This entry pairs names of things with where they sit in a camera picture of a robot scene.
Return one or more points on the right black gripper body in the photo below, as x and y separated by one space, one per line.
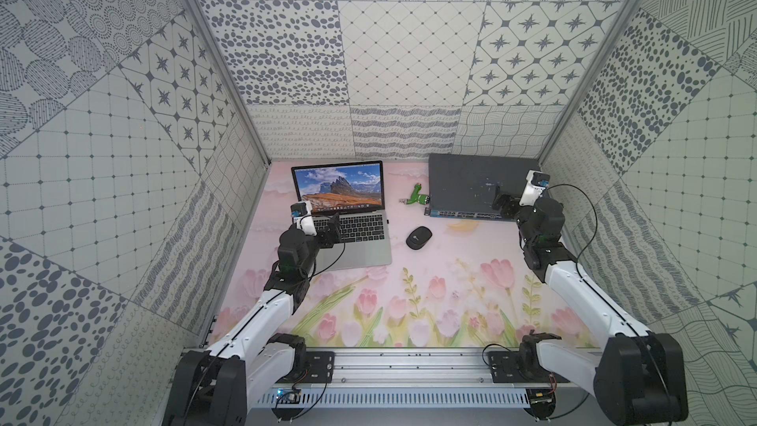
513 209

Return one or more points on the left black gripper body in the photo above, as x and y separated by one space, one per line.
327 227

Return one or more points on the black wireless mouse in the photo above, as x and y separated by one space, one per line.
419 238

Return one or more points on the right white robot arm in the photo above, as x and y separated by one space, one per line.
638 378

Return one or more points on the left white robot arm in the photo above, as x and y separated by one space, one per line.
219 385

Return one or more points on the silver laptop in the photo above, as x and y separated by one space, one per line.
354 191

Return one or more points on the green connector plug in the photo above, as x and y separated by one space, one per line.
416 197

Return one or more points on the pink floral table mat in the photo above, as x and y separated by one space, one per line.
468 287

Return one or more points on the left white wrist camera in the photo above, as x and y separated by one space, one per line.
302 218

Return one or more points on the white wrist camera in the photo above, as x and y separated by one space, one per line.
302 218
536 184

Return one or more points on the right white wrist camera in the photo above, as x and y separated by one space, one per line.
536 184

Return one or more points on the grey network switch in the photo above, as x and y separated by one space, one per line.
464 186

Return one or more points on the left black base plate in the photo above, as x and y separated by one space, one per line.
312 367

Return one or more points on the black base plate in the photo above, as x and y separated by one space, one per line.
312 367
503 368

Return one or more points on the aluminium mounting rail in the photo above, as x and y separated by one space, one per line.
408 378

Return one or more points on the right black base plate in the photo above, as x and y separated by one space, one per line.
503 368

